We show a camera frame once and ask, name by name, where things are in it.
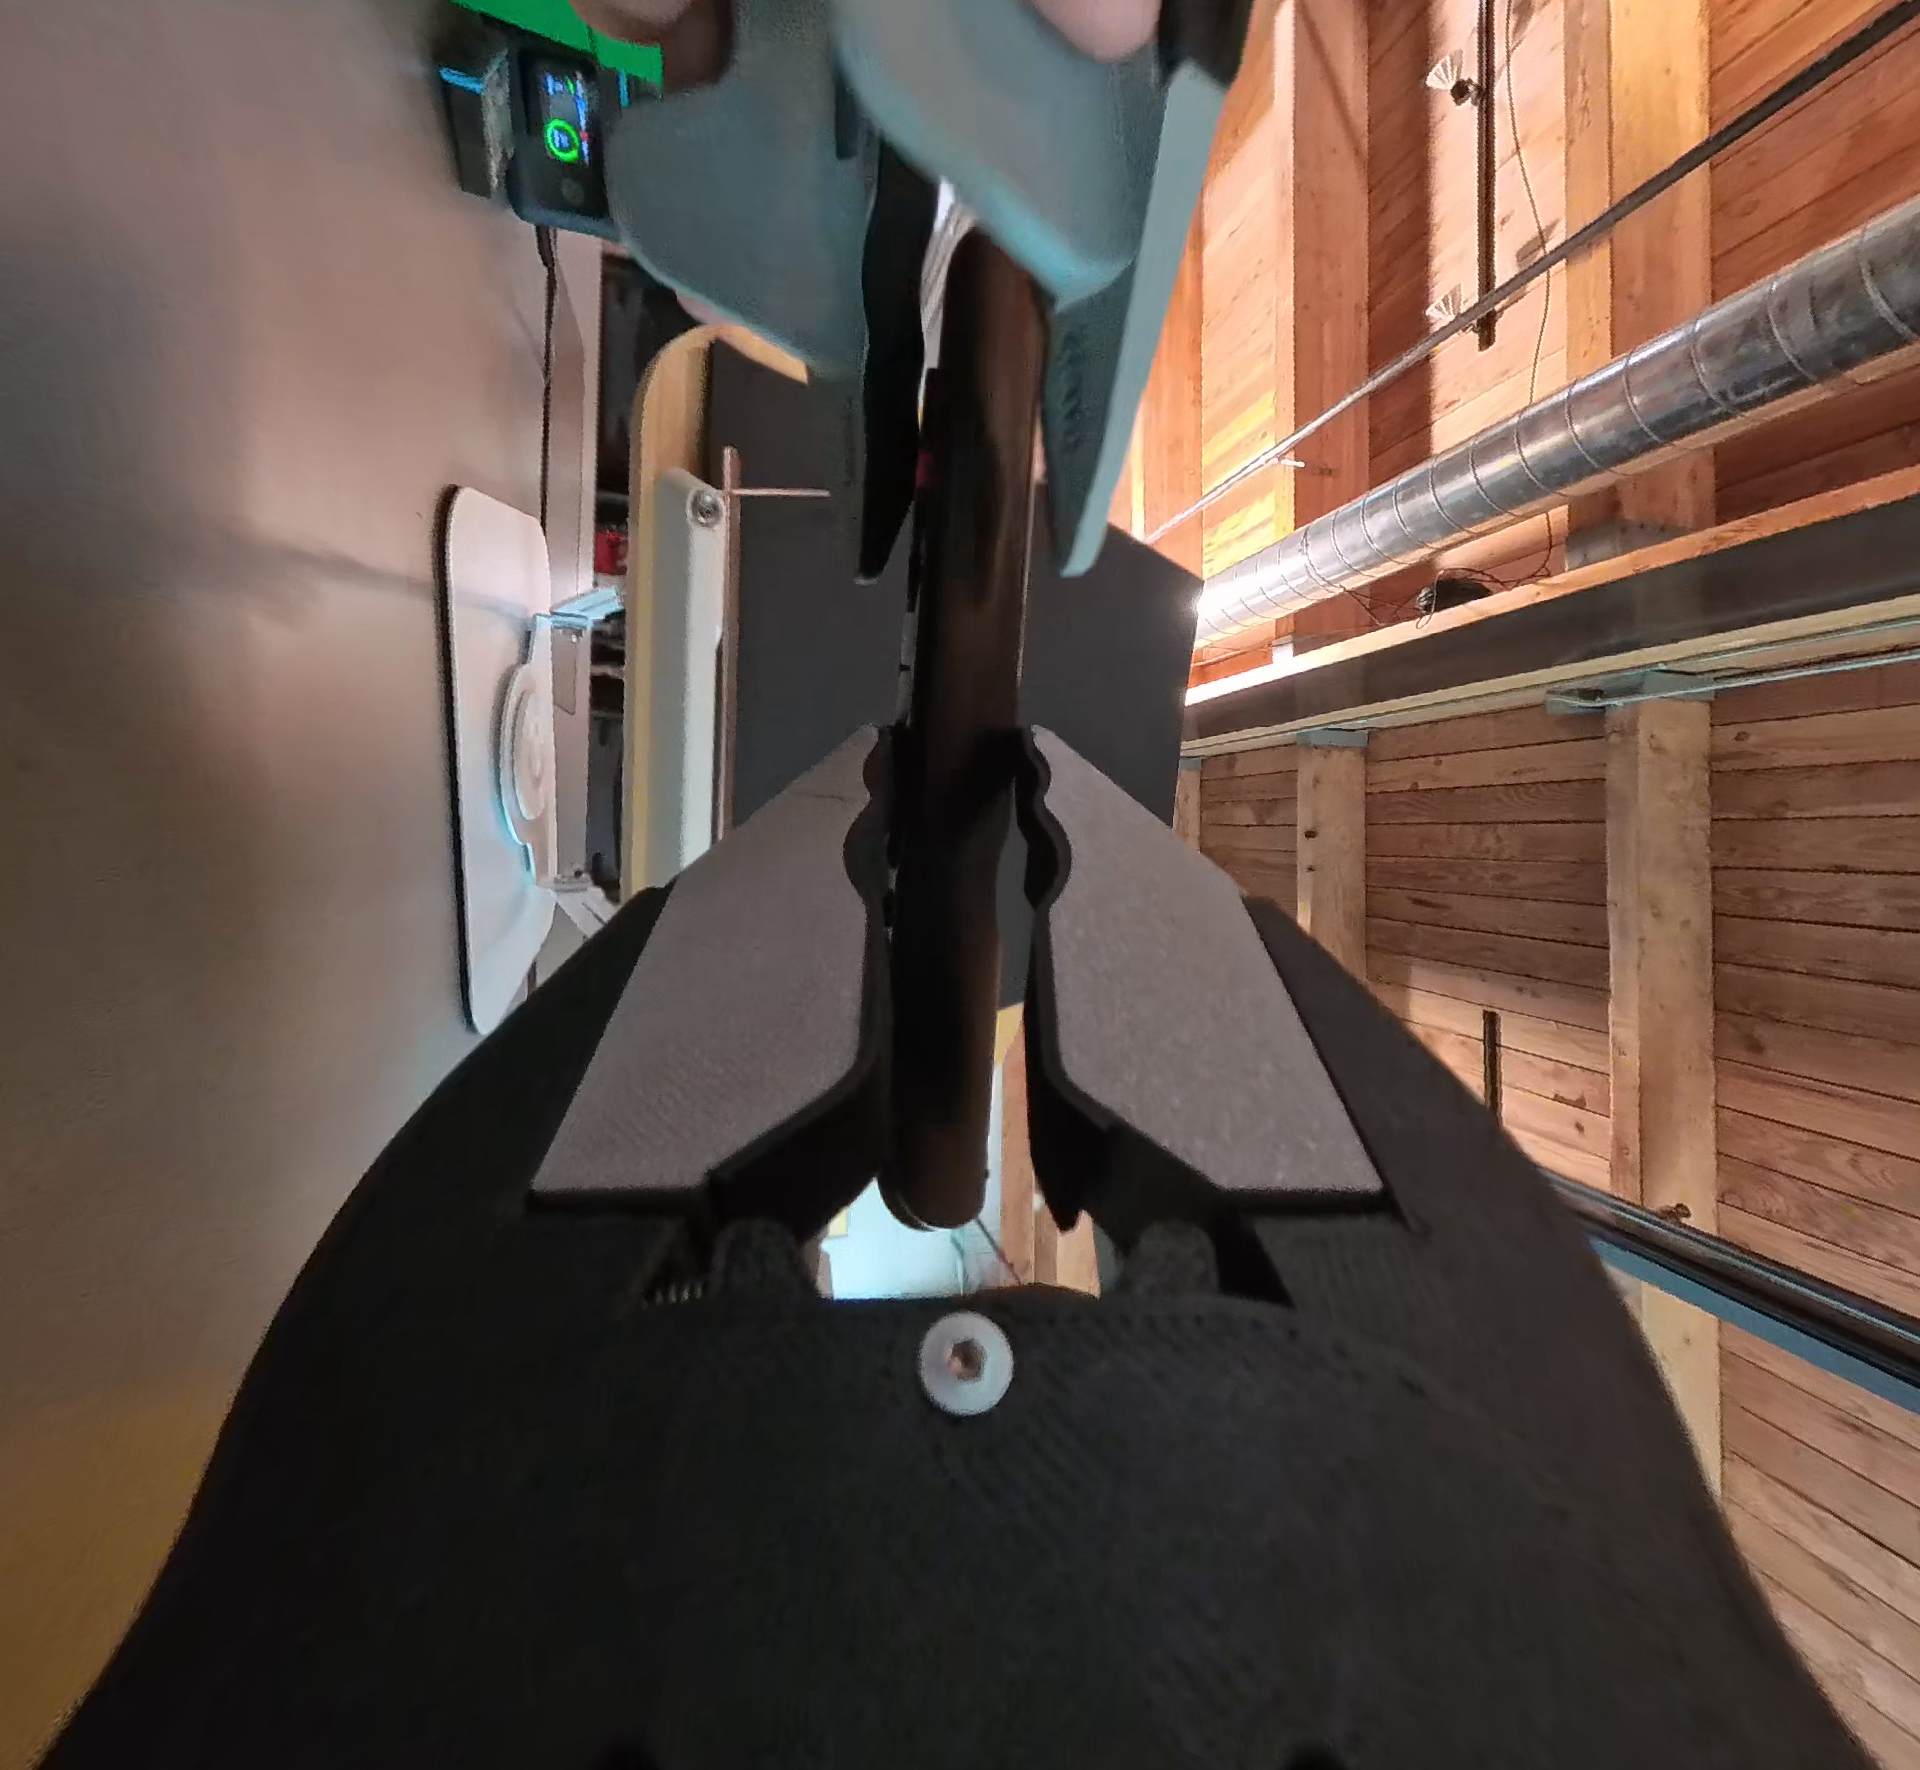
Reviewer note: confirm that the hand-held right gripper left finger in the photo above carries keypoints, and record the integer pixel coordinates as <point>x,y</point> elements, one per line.
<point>720,1020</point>

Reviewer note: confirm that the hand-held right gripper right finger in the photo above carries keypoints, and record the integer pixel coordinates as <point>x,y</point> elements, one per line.
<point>1185,1034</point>

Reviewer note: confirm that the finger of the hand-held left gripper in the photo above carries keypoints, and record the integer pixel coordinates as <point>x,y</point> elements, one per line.
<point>975,121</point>
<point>734,210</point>

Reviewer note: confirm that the silver metal cutter tool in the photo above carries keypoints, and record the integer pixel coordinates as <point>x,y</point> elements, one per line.
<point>961,750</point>

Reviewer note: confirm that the black battery charger case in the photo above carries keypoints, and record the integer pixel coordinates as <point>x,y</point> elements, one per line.
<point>564,134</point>

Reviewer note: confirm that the white ceiling spot lamp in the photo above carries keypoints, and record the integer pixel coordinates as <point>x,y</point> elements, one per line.
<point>1448,77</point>

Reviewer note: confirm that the white-tipped page holder pin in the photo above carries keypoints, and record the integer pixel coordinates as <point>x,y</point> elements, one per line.
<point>702,505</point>

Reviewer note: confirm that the black wooden book stand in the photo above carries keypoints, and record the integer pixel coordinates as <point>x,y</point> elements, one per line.
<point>795,631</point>

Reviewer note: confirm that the silver ventilation duct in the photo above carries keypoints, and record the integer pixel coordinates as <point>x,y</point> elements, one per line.
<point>1576,421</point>

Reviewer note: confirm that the black ceiling track rail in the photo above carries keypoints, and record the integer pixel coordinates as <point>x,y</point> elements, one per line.
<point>1771,1288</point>

